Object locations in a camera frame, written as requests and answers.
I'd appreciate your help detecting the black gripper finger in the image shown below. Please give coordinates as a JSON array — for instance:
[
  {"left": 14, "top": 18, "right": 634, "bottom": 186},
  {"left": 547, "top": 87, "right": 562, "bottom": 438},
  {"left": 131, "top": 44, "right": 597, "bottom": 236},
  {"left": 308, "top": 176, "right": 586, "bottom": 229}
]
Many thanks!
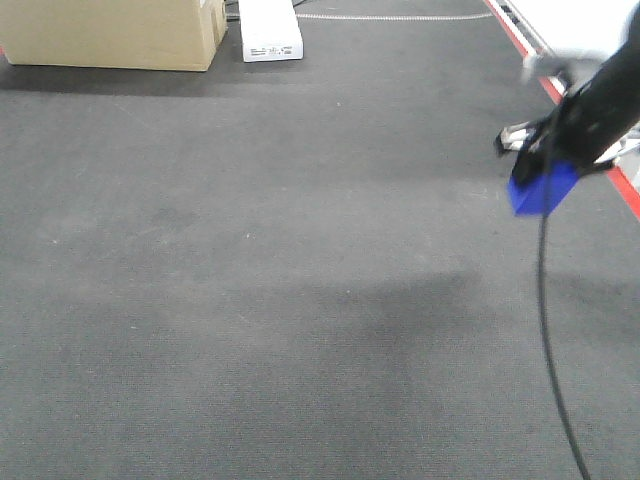
[{"left": 513, "top": 145, "right": 546, "bottom": 184}]

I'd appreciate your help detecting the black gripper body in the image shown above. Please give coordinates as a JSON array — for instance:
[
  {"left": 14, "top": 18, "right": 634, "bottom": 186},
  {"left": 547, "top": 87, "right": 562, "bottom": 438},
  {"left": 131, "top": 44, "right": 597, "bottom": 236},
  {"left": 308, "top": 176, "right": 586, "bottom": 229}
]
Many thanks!
[{"left": 529, "top": 95, "right": 614, "bottom": 175}]

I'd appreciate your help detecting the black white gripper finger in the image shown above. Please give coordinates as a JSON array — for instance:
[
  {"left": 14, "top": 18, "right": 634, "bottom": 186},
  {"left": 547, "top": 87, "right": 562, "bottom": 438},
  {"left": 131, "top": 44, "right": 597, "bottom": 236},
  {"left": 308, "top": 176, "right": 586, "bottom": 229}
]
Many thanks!
[{"left": 493, "top": 122, "right": 535, "bottom": 156}]

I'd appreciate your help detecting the blue block part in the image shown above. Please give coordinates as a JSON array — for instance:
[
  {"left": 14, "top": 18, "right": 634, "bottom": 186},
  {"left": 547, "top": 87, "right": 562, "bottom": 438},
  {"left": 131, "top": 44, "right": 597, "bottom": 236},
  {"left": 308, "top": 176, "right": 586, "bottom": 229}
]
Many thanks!
[{"left": 507, "top": 162, "right": 579, "bottom": 216}]

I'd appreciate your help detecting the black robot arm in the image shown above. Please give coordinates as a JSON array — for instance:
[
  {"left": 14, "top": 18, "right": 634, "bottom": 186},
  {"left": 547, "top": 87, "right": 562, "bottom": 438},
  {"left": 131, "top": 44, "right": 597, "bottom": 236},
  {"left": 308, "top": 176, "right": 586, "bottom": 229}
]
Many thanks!
[{"left": 511, "top": 10, "right": 639, "bottom": 187}]

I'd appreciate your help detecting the white long carton box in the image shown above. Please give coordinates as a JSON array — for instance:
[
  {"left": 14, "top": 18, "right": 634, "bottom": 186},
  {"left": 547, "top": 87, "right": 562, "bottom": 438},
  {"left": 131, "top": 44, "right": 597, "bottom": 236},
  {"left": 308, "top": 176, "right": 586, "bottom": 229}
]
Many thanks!
[{"left": 239, "top": 0, "right": 304, "bottom": 63}]

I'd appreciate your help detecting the brown cardboard box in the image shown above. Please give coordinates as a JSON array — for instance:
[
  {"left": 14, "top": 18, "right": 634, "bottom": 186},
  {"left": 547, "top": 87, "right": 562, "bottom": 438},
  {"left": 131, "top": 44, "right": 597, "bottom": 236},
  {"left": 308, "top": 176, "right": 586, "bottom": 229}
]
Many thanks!
[{"left": 1, "top": 0, "right": 227, "bottom": 72}]

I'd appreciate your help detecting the black cable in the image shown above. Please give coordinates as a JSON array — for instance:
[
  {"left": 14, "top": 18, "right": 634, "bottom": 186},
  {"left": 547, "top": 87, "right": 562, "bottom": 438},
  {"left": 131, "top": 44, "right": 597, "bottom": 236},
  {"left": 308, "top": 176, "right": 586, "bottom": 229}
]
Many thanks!
[{"left": 536, "top": 112, "right": 594, "bottom": 480}]

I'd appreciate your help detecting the white conveyor side frame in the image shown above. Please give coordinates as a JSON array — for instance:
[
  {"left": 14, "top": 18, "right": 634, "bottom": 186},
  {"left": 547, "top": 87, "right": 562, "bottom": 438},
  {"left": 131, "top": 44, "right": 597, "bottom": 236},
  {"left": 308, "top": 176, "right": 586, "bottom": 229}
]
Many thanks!
[{"left": 496, "top": 1, "right": 639, "bottom": 194}]

